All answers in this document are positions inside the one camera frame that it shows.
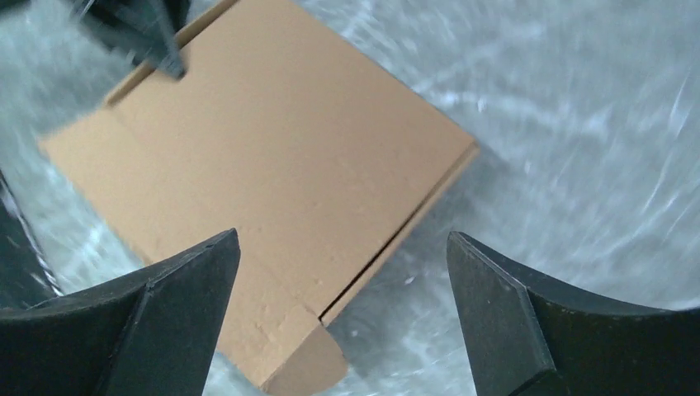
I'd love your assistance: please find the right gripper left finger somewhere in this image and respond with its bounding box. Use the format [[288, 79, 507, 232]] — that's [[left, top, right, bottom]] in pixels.
[[1, 229, 240, 396]]

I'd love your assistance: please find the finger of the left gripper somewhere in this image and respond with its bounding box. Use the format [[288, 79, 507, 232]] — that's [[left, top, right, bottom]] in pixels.
[[69, 0, 191, 79]]

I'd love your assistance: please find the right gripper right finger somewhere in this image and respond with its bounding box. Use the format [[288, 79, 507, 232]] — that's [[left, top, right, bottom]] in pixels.
[[446, 232, 699, 396]]

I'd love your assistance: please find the brown cardboard box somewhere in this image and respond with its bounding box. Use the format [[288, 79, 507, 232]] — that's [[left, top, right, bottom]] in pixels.
[[40, 1, 479, 395]]

